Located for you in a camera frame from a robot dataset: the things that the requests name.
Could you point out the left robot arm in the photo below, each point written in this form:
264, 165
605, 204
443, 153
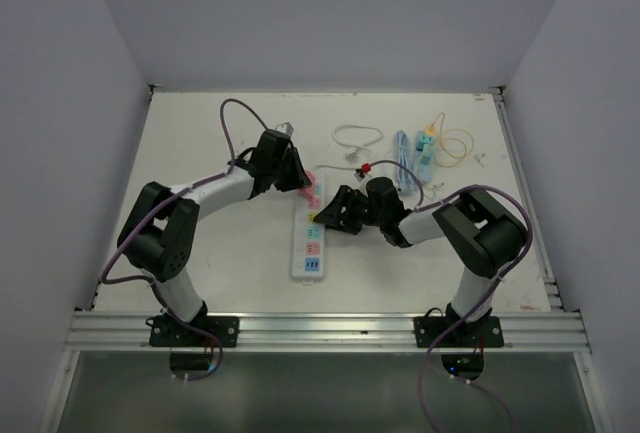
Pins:
156, 240

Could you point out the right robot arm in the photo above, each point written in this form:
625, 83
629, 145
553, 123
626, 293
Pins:
488, 229

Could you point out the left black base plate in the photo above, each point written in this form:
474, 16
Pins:
167, 332

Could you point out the aluminium front rail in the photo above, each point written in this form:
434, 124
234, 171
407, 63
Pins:
547, 332

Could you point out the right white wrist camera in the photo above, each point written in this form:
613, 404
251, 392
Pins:
363, 171

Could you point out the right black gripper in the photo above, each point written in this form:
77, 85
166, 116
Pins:
332, 215

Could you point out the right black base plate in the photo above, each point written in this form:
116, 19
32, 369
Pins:
485, 332

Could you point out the teal plug with cable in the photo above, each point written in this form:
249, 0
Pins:
424, 164

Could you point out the pink plug adapter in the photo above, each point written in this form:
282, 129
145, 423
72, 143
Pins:
308, 191

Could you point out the white power strip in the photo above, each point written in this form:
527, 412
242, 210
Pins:
308, 245

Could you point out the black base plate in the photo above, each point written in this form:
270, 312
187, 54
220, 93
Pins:
485, 332
167, 332

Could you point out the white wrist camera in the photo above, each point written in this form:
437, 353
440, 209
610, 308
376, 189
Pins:
285, 128
363, 171

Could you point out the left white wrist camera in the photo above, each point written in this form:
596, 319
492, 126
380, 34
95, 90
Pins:
285, 128

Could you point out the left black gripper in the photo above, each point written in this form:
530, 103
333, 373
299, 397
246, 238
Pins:
299, 177

